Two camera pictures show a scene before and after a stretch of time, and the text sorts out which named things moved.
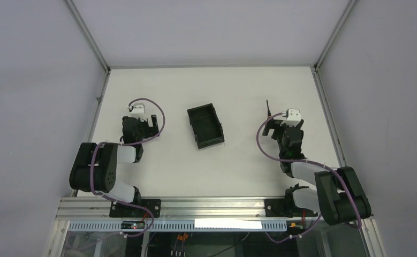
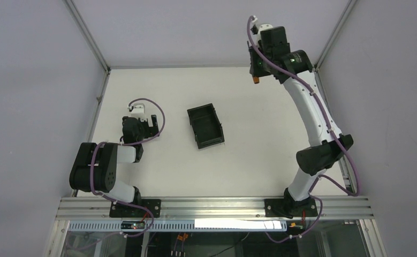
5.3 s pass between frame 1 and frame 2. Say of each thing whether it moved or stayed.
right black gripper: moved
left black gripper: stayed
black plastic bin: stayed
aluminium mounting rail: stayed
